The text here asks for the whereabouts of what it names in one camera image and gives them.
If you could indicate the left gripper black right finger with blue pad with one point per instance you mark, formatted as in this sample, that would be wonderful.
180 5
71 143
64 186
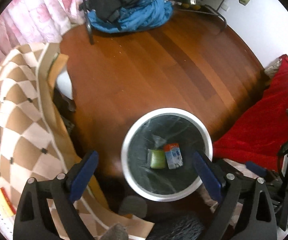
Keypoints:
257 218

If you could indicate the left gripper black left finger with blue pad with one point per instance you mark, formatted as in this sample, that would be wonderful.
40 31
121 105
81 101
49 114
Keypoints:
33 218

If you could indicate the blue white milk carton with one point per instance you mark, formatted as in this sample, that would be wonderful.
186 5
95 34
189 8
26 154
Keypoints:
173 156

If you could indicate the green cardboard box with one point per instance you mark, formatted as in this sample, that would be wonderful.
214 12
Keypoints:
156 159

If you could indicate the yellow box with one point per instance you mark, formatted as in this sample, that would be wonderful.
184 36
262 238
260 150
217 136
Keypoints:
6 207

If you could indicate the white round trash bin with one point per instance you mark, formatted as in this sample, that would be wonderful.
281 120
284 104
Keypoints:
152 131

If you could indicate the checkered tablecloth with text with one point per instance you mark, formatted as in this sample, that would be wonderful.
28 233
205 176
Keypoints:
35 142

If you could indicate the red blanket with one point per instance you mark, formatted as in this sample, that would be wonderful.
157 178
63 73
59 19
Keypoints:
260 132

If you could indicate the pink floral curtain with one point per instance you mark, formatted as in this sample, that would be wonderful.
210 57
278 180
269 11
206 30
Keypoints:
35 21

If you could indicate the blue and black clothes pile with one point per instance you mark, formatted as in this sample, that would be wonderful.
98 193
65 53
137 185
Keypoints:
126 16

